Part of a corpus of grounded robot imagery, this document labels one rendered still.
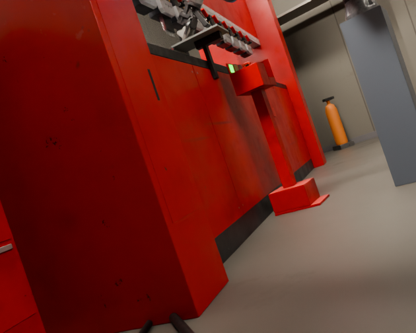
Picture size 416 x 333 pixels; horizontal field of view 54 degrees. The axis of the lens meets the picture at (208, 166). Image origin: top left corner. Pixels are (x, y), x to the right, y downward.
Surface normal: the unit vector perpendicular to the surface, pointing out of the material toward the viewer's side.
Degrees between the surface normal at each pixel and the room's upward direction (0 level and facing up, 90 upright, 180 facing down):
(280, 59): 90
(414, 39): 90
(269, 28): 90
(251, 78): 90
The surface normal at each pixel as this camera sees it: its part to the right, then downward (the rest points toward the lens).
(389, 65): -0.52, 0.18
